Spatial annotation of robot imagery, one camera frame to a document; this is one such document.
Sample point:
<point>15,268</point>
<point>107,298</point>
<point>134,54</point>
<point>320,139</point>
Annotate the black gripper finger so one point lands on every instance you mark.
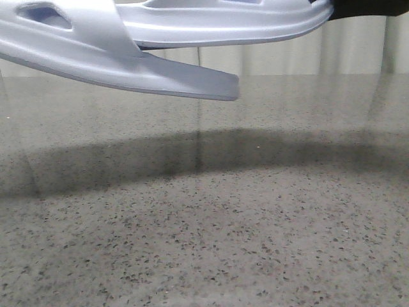
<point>354,8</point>

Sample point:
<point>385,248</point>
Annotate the light blue slipper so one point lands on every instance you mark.
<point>87,41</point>
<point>174,24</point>

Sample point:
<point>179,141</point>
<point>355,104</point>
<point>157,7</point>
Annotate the pale green curtain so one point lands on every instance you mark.
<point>358,45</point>

